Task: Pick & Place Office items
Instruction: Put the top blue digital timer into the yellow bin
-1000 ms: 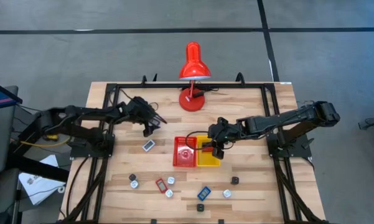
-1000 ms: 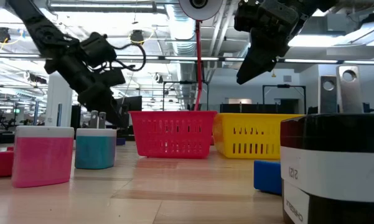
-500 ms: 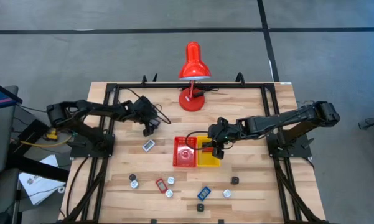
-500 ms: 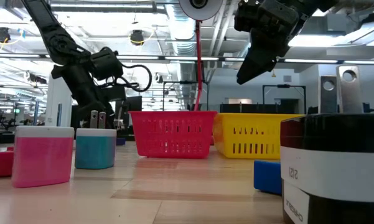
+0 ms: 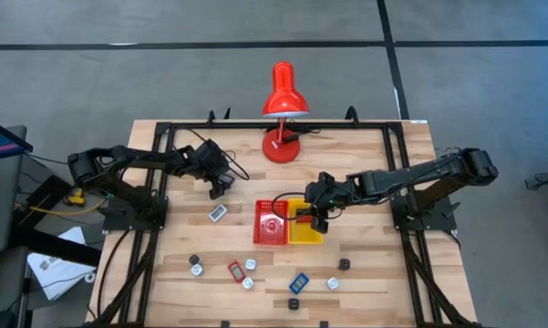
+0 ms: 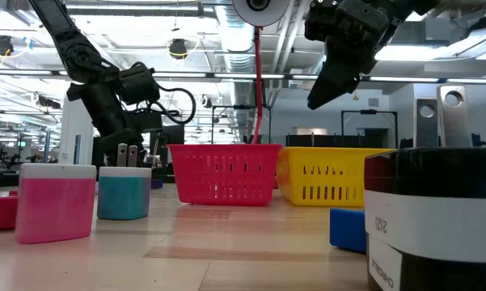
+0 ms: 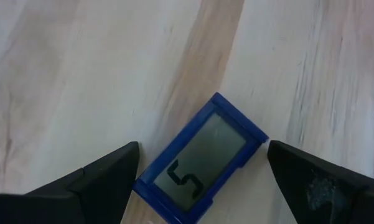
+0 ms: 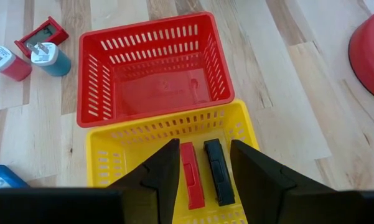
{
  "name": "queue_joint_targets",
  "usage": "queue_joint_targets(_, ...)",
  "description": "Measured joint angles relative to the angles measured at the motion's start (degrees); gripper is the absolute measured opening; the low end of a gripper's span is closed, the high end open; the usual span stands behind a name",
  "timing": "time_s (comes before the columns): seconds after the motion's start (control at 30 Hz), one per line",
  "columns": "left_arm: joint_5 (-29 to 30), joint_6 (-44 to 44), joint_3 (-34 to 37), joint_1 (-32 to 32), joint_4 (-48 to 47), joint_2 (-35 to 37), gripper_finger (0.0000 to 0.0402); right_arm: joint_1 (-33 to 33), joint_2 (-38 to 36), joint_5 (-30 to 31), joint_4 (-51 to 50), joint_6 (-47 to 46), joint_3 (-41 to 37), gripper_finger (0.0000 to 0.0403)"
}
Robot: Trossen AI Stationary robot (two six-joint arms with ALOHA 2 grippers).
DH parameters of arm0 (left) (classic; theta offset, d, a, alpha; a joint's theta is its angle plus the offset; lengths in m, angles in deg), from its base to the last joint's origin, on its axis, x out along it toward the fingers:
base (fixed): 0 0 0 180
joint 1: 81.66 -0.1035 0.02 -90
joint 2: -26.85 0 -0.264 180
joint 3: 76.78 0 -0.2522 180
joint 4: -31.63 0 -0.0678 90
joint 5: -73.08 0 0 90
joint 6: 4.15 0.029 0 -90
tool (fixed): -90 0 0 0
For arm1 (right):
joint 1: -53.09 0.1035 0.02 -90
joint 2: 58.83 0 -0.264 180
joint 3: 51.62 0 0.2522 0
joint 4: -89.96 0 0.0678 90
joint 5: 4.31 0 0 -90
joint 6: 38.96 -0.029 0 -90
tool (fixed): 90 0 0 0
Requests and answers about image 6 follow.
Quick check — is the pink white USB wall charger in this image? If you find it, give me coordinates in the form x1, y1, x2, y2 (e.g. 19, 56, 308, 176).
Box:
15, 162, 98, 245

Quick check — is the black low background partition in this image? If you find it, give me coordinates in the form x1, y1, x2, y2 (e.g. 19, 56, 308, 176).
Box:
285, 134, 389, 149

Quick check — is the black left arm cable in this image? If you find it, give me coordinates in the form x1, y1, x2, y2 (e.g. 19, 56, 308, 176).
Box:
143, 86, 197, 125

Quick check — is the red small digital display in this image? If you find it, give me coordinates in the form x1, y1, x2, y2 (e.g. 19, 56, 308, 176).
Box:
0, 189, 19, 231

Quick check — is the black background workstation frame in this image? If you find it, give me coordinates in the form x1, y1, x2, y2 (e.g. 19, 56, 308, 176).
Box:
341, 109, 398, 149

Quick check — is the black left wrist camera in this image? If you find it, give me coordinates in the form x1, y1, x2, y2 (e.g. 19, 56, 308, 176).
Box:
128, 111, 163, 133

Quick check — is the red desk lamp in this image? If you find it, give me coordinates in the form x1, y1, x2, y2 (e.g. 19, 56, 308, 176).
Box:
231, 0, 291, 190

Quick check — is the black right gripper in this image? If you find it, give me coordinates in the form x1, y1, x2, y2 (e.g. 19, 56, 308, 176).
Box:
305, 0, 401, 111

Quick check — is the teal white USB wall charger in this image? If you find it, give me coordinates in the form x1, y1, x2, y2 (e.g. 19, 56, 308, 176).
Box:
96, 142, 153, 221

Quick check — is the blue small digital display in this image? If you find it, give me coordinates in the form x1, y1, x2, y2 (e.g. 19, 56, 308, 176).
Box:
329, 207, 368, 255

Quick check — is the black ceiling-mounted device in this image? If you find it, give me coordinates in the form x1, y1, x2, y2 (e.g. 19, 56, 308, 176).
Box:
0, 35, 15, 57
168, 38, 188, 61

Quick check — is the yellow plastic basket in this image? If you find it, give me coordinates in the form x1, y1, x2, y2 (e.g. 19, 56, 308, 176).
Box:
276, 145, 394, 208

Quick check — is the black metal table frame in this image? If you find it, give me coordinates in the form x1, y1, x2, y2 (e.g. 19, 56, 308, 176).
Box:
0, 163, 177, 190

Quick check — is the black background monitor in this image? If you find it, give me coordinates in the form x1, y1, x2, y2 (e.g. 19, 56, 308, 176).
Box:
157, 124, 186, 162

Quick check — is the long linear ceiling light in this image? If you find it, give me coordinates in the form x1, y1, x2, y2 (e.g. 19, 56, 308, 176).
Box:
0, 69, 486, 84

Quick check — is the red plastic basket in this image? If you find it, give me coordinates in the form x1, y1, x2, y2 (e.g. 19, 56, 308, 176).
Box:
166, 143, 283, 207

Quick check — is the black USB wall charger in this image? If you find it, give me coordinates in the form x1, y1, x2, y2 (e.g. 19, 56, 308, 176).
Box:
363, 83, 486, 291

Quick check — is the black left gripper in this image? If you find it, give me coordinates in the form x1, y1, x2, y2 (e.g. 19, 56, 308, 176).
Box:
66, 82, 146, 167

